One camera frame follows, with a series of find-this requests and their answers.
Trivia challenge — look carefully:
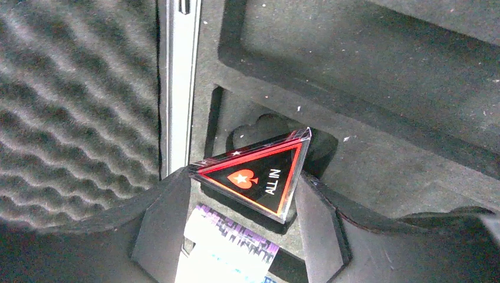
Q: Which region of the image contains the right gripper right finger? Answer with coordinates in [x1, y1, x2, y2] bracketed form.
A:
[295, 173, 499, 282]

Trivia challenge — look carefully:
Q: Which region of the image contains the poker chip stack front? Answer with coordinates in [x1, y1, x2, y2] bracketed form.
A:
[175, 203, 279, 283]

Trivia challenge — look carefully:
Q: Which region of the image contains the red triangular button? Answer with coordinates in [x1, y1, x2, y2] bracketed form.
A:
[188, 127, 312, 224]

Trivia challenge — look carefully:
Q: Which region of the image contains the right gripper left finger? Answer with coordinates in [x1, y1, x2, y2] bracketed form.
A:
[1, 167, 191, 282]

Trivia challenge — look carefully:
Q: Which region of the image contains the black foam-lined carrying case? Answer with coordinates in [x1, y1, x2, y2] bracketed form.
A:
[1, 1, 499, 282]

